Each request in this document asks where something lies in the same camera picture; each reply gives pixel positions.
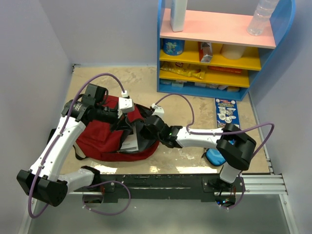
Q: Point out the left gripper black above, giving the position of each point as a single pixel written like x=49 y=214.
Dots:
x=120 y=124

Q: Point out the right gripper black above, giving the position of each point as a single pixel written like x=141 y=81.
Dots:
x=144 y=132

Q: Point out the white coffee photo notebook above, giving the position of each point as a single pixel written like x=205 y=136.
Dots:
x=130 y=143

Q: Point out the red backpack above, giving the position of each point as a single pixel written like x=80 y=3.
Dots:
x=98 y=142

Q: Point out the blue pencil case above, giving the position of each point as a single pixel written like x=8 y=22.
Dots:
x=214 y=157

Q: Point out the blue comic paperback book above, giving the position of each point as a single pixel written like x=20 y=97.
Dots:
x=226 y=112

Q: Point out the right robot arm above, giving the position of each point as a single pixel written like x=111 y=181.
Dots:
x=236 y=147

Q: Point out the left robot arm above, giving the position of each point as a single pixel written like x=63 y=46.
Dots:
x=43 y=180

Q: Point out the yellow chips bag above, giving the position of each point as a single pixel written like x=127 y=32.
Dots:
x=184 y=69

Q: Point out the blue snack can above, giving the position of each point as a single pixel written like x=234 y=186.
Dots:
x=173 y=47

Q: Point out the red flat box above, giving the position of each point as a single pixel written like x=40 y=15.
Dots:
x=226 y=69

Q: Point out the orange silver snack packet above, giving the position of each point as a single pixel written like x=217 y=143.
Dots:
x=205 y=52

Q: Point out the blue yellow pink shelf unit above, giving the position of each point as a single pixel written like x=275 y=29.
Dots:
x=219 y=29

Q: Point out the white paper roll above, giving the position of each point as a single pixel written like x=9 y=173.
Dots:
x=232 y=52

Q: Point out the white carton on shelf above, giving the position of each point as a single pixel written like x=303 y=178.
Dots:
x=177 y=15

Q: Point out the clear plastic water bottle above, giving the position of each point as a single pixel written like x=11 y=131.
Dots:
x=261 y=16

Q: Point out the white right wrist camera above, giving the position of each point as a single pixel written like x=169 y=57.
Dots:
x=157 y=110

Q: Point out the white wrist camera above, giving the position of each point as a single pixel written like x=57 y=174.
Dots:
x=125 y=104
x=157 y=110

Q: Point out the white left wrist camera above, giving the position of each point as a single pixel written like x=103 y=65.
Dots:
x=125 y=104

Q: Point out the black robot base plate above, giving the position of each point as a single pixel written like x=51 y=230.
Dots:
x=165 y=186

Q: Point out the aluminium rail frame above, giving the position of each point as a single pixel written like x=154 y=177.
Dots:
x=91 y=103

